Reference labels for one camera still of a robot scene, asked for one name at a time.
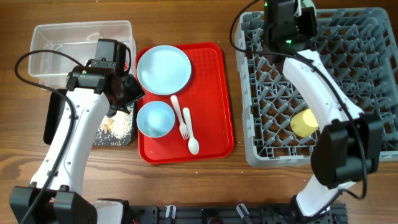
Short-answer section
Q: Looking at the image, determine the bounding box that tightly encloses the food scraps and rice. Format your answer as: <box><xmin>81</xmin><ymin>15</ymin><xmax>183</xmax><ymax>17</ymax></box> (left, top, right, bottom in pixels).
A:
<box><xmin>93</xmin><ymin>106</ymin><xmax>134</xmax><ymax>146</ymax></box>

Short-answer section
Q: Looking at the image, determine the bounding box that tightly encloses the light blue bowl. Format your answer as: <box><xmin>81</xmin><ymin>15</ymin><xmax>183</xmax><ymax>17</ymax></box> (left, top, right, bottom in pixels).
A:
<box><xmin>136</xmin><ymin>101</ymin><xmax>175</xmax><ymax>138</ymax></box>

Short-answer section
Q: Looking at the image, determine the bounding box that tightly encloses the light blue plate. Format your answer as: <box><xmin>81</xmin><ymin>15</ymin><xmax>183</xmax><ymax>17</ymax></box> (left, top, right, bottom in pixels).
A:
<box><xmin>136</xmin><ymin>45</ymin><xmax>192</xmax><ymax>95</ymax></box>

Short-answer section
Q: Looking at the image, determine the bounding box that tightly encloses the yellow plastic cup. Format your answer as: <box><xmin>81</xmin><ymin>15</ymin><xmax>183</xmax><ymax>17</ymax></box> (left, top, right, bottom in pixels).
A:
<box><xmin>290</xmin><ymin>109</ymin><xmax>318</xmax><ymax>137</ymax></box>

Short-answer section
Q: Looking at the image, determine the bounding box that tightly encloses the mint green bowl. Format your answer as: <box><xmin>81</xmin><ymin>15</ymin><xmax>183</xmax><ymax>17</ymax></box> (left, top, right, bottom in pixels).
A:
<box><xmin>301</xmin><ymin>0</ymin><xmax>316</xmax><ymax>9</ymax></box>

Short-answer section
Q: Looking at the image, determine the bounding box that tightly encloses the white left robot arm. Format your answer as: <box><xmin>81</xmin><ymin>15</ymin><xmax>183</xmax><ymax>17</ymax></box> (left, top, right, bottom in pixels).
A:
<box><xmin>9</xmin><ymin>39</ymin><xmax>145</xmax><ymax>223</ymax></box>

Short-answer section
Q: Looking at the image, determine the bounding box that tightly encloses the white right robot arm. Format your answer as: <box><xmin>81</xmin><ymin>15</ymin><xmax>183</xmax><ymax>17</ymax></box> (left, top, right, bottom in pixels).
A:
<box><xmin>263</xmin><ymin>1</ymin><xmax>383</xmax><ymax>223</ymax></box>

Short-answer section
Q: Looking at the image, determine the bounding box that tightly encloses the black food waste tray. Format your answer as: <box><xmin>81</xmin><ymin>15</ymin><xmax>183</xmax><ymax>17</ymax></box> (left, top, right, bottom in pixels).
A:
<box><xmin>43</xmin><ymin>93</ymin><xmax>137</xmax><ymax>146</ymax></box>

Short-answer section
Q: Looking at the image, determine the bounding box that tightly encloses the grey dishwasher rack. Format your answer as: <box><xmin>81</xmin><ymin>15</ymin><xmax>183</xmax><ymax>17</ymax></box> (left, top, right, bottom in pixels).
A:
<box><xmin>234</xmin><ymin>7</ymin><xmax>397</xmax><ymax>167</ymax></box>

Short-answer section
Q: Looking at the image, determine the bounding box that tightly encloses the white plastic fork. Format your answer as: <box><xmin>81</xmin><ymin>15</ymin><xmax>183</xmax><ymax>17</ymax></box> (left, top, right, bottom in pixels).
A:
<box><xmin>170</xmin><ymin>95</ymin><xmax>189</xmax><ymax>140</ymax></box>

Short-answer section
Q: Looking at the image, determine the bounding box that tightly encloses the clear plastic bin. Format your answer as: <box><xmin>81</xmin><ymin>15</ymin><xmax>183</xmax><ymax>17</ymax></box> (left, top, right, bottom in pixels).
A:
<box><xmin>28</xmin><ymin>20</ymin><xmax>136</xmax><ymax>89</ymax></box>

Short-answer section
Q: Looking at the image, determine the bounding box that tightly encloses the red serving tray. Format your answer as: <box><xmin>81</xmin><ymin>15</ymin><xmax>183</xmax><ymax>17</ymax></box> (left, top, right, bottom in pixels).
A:
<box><xmin>137</xmin><ymin>42</ymin><xmax>234</xmax><ymax>164</ymax></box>

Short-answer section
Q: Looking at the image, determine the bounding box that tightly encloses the white plastic spoon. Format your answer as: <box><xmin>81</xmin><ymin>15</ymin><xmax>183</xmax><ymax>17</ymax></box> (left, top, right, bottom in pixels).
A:
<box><xmin>182</xmin><ymin>107</ymin><xmax>200</xmax><ymax>155</ymax></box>

